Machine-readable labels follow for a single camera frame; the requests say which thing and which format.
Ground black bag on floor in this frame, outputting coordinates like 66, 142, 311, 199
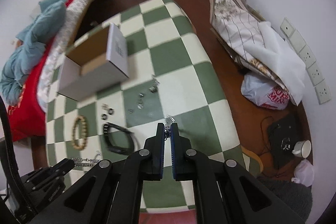
266, 114, 302, 169

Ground grey white patterned bedsheet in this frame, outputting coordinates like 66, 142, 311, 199
37, 0, 93, 112

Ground white power strip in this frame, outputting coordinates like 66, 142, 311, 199
280, 18, 331, 105

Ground black strap bracelet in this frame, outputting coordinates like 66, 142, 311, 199
102, 122, 137, 155

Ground blue quilt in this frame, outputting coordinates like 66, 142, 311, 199
1, 0, 70, 106

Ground small silver earrings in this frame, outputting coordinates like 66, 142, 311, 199
127, 75, 160, 114

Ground wooden bead bracelet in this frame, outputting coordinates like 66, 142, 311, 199
72, 115, 89, 151

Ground open white cardboard box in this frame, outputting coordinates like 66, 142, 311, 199
58, 23, 129, 101

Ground white red plastic bag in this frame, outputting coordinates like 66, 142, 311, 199
240, 72, 290, 110

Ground white ceramic cup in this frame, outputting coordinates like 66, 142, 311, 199
292, 140, 312, 159

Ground red blanket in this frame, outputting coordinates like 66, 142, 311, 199
7, 56, 47, 141

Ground white translucent cloth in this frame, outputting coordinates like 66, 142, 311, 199
244, 21, 306, 105

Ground floral fabric bundle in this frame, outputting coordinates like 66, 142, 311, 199
208, 0, 289, 90

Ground silver chain bracelet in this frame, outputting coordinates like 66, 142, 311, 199
71, 151, 103, 169

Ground green white checkered tablecloth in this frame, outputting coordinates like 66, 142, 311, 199
45, 0, 261, 214

